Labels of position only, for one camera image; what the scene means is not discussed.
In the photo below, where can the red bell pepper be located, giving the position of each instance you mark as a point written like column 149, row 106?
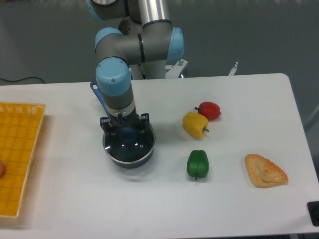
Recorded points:
column 209, row 110

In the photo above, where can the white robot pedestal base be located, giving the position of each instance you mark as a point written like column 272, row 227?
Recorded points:
column 170, row 70

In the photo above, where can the golden puff pastry turnover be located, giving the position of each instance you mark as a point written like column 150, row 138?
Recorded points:
column 263, row 173

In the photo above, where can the yellow bell pepper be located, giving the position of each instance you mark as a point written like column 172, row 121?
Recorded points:
column 196, row 125

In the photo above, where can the glass lid with blue knob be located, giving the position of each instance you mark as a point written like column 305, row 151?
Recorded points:
column 128, row 149

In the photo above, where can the green bell pepper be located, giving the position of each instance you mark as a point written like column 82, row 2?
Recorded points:
column 197, row 164

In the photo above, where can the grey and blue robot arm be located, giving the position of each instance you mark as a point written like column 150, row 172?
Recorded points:
column 158, row 40

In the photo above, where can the orange round object in basket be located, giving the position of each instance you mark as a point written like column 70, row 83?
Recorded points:
column 2, row 168

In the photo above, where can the yellow woven basket tray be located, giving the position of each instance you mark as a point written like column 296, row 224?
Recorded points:
column 20, row 125

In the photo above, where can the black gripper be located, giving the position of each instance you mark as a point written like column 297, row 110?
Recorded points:
column 109, row 125

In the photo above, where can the dark blue saucepan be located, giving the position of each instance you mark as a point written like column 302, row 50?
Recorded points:
column 125, row 111

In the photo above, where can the black device at table corner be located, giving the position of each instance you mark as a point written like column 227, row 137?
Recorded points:
column 313, row 208

